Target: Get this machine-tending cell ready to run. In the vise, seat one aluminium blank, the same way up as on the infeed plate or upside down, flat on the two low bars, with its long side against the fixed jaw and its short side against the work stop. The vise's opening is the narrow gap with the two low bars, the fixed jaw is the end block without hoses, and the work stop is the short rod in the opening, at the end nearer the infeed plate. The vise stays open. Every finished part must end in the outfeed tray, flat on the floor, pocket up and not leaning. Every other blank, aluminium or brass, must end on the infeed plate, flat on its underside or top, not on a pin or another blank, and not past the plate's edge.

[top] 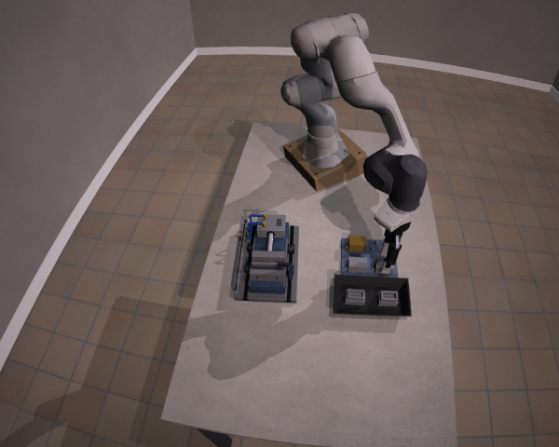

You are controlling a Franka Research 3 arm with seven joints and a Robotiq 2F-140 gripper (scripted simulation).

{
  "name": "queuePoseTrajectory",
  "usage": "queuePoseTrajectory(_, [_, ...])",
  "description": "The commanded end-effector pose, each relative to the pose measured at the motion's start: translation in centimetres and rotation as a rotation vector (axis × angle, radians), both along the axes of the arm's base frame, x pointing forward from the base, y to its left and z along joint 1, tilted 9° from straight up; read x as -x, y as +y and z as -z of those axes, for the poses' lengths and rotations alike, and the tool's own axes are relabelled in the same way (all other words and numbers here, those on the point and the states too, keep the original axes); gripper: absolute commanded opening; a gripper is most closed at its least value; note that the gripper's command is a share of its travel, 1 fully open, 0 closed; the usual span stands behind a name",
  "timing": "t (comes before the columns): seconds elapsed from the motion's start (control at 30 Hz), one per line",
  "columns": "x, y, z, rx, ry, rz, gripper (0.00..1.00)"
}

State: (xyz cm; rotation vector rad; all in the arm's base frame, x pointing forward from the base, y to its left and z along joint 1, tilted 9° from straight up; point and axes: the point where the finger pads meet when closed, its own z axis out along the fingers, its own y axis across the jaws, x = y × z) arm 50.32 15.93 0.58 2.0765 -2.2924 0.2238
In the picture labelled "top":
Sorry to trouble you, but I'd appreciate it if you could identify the grey flat bar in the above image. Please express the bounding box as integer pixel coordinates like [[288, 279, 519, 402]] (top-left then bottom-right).
[[252, 262, 285, 268]]

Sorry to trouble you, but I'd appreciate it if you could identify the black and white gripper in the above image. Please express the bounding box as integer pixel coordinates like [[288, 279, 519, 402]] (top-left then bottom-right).
[[380, 222, 411, 273]]

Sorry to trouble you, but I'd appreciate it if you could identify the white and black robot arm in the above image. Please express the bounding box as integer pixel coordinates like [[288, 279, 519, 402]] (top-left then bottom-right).
[[280, 13, 428, 232]]

